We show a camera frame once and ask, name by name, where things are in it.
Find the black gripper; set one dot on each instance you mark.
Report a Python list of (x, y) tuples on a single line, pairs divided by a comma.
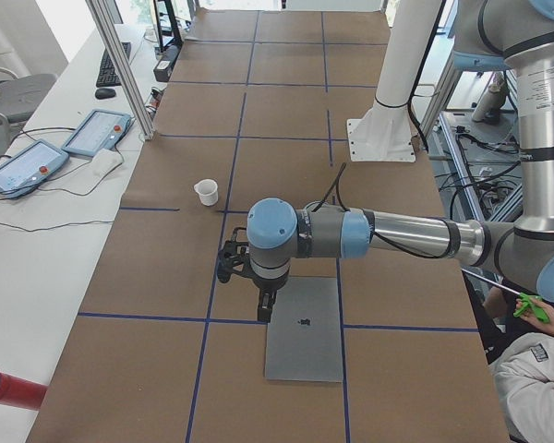
[(268, 287)]

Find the white plastic cup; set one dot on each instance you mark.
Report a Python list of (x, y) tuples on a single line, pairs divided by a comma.
[(207, 191)]

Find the black keyboard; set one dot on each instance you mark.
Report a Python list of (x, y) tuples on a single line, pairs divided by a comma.
[(107, 76)]

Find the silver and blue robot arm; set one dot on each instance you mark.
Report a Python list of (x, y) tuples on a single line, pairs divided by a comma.
[(491, 35)]

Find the blue teach pendant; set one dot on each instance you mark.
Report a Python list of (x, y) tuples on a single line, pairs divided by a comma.
[(28, 169), (100, 130)]

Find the black computer mouse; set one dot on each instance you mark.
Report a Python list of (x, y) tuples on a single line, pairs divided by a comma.
[(104, 93)]

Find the near blue teach pendant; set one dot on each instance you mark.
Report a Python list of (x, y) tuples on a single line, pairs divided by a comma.
[(28, 169)]

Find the green handled grabber tool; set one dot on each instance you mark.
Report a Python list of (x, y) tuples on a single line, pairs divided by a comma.
[(527, 299)]

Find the aluminium frame post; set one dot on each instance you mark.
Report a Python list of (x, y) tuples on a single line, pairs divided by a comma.
[(106, 28)]

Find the white crumpled cloth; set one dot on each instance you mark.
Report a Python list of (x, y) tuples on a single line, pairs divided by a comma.
[(104, 162)]

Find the red cylinder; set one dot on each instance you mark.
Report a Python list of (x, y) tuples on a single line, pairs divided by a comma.
[(21, 393)]

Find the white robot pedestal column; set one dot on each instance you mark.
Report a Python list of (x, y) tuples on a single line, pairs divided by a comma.
[(384, 134)]

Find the person in white hoodie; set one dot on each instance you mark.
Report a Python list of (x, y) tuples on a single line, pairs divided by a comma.
[(521, 362)]

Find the person hand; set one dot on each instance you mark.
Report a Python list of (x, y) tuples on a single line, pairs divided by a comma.
[(529, 317)]

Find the black box device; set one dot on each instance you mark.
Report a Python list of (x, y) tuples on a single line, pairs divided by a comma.
[(165, 66)]

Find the far blue teach pendant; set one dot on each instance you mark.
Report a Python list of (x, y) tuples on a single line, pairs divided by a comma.
[(100, 130)]

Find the grey closed laptop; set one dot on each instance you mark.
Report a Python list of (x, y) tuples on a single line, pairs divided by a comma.
[(303, 337)]

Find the grey office chair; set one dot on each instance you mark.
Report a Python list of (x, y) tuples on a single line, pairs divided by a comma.
[(20, 97)]

